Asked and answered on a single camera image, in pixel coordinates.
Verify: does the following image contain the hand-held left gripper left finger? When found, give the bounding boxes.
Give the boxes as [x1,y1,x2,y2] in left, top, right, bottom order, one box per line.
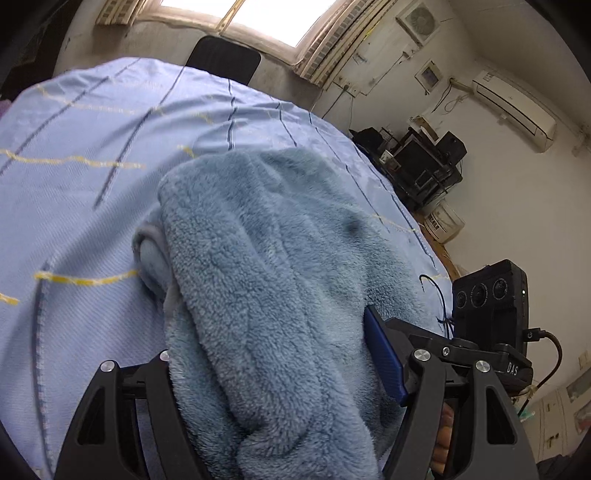
[54,351,204,480]

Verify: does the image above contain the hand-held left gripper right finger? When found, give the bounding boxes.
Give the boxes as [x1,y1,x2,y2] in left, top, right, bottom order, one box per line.
[364,305,540,480]

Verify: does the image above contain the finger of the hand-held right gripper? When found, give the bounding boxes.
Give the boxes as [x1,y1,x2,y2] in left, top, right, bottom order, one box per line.
[384,318,458,356]

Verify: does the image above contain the blue fleece jacket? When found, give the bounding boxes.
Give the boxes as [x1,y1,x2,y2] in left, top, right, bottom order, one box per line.
[131,148,455,480]

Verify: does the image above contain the person's right hand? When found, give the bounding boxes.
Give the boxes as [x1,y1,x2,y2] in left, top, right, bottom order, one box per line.
[429,399,455,476]

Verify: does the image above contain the cardboard box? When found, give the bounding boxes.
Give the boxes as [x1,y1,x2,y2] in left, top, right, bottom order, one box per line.
[418,222,458,282]

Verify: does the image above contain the black equipment rack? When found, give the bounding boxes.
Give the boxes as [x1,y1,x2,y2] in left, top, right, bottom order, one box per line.
[351,124,462,208]

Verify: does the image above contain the black speaker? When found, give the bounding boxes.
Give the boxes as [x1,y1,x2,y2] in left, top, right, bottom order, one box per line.
[436,131,467,164]

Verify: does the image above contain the computer monitor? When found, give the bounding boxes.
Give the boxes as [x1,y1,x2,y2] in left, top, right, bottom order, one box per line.
[392,136,437,185]

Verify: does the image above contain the light blue striped bed sheet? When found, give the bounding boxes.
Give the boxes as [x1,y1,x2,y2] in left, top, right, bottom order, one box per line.
[0,56,451,480]

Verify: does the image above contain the white air conditioner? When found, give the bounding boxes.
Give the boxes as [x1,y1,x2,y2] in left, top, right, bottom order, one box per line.
[472,70,557,153]

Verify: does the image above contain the white electrical panel box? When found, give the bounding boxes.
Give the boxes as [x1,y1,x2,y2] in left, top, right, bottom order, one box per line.
[414,59,444,93]

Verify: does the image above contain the checked curtain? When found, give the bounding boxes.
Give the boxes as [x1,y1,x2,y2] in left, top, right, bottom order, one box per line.
[95,0,162,26]
[293,0,384,79]

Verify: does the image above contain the black chair back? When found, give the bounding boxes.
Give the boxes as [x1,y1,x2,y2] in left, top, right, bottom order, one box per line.
[184,36,262,88]

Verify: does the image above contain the window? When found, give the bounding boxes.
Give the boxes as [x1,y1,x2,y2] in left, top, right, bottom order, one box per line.
[159,0,340,49]

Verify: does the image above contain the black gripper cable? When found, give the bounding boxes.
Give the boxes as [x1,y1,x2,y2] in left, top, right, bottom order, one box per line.
[524,329,564,402]

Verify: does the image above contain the white wall ventilation fan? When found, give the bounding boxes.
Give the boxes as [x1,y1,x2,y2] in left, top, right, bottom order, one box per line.
[397,2,441,47]

